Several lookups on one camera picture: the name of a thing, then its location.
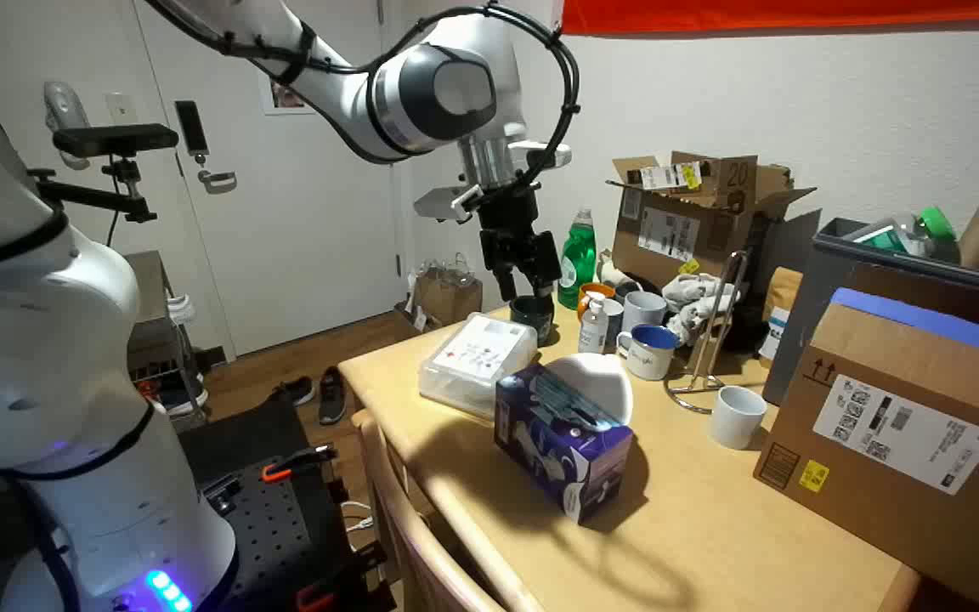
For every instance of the green dish soap bottle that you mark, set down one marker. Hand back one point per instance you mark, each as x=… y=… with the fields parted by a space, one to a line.
x=578 y=258

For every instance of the green item in bin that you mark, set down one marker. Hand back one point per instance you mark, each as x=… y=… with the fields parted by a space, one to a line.
x=936 y=221

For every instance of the white door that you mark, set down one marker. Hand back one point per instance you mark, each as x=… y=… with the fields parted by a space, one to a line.
x=288 y=224

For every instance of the grey shelf cart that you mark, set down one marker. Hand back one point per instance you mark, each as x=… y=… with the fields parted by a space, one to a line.
x=154 y=340

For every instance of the wooden slatted rack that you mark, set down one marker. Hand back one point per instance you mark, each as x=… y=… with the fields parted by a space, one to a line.
x=399 y=532

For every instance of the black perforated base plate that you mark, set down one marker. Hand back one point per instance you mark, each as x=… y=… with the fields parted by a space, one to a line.
x=273 y=532

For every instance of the small white cup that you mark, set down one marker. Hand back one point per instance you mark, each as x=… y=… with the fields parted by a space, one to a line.
x=734 y=416

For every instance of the white can with orange lid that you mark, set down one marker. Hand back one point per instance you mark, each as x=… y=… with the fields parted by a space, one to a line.
x=601 y=329

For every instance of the dark grey bin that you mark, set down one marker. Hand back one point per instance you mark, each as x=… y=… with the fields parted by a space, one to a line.
x=816 y=294

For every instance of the dark cup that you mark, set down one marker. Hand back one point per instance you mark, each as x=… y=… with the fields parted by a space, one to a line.
x=530 y=330

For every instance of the purple packet box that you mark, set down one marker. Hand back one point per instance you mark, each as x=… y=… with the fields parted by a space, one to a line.
x=560 y=448

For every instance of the crumpled white cloth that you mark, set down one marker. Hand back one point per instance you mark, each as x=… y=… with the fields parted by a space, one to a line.
x=696 y=297

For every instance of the plain white mug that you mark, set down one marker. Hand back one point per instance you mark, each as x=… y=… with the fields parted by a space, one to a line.
x=643 y=312

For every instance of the black door lock device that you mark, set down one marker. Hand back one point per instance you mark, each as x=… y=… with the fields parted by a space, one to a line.
x=187 y=130

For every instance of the small picture on door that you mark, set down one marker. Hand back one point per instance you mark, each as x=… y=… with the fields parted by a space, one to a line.
x=289 y=99

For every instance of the large labelled cardboard box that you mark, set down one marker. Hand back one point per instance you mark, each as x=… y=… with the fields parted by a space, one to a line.
x=908 y=476

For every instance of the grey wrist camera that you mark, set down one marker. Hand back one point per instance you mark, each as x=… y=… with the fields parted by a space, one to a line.
x=447 y=204

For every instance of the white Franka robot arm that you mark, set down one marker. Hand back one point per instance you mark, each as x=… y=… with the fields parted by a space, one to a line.
x=58 y=340

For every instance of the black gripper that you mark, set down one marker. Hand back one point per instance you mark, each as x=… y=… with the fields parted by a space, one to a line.
x=508 y=224

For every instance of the red and black clamp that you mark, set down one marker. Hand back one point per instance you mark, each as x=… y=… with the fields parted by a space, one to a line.
x=288 y=468

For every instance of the white mug with blue inside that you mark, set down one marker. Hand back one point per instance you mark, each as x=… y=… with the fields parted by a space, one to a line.
x=647 y=359

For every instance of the open brown cardboard box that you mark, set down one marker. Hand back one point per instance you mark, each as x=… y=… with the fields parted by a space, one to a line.
x=682 y=224

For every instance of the black camera on mount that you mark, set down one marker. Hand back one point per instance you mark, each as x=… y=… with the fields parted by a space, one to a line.
x=116 y=137

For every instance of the small tan carton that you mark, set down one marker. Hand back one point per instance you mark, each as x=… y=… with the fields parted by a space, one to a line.
x=783 y=294

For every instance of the red banner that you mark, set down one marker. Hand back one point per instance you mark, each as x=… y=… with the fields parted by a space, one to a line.
x=797 y=15

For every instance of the black shoe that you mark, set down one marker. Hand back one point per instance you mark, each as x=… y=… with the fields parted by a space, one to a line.
x=331 y=397
x=297 y=391

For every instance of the small brown cardboard box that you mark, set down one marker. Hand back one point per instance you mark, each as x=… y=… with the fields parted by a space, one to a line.
x=447 y=297

